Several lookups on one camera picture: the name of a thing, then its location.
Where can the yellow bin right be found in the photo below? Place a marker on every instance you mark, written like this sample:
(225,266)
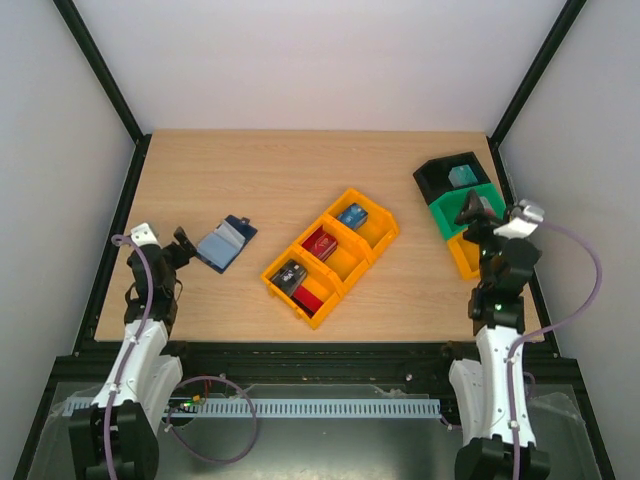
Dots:
(466,256)

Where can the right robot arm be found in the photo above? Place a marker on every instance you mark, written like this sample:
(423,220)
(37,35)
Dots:
(498,440)

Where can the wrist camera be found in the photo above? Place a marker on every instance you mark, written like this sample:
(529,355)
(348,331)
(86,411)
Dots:
(522,221)
(144,234)

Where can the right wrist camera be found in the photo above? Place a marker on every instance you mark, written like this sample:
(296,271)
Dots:
(522,221)

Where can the blue leather card holder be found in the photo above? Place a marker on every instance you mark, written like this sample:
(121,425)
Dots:
(220,248)

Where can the black frame post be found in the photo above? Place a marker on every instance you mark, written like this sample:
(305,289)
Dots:
(545,54)
(91,52)

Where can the black bin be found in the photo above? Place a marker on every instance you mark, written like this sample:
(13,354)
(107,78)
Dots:
(439,176)

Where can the black frame post right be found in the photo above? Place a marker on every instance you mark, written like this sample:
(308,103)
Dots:
(545,54)

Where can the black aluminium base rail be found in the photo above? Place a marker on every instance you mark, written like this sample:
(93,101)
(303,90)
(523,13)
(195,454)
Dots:
(421,367)

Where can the red VIP card stack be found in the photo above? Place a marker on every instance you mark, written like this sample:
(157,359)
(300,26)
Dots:
(320,244)

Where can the black frame post left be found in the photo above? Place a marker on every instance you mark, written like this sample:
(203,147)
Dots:
(91,52)

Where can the teal card stack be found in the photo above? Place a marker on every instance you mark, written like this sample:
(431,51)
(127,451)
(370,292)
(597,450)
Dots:
(462,176)

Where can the yellow three-compartment bin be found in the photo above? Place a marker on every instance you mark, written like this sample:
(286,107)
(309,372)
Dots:
(316,271)

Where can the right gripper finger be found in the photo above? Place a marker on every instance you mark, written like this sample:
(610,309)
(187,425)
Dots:
(490,218)
(470,211)

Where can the white red card stack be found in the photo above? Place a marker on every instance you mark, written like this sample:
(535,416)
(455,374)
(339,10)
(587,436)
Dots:
(487,206)

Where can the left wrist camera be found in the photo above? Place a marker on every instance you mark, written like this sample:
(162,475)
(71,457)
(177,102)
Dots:
(144,234)

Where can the black VIP card stack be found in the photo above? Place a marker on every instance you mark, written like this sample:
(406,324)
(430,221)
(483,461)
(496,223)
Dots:
(289,277)

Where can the green bin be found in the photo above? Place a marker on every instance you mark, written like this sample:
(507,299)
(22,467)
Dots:
(446,208)

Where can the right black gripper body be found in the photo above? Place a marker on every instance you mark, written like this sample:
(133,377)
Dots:
(480,225)

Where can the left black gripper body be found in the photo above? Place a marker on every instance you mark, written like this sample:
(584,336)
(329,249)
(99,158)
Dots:
(182,258)

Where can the light blue cable duct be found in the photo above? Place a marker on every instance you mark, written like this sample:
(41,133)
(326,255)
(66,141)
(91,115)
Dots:
(314,409)

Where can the blue card stack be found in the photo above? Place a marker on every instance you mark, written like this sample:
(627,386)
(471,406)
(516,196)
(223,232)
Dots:
(354,216)

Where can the red credit card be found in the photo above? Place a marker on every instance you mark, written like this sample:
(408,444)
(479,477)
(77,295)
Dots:
(307,301)

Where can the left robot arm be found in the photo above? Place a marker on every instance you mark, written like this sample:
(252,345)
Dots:
(115,437)

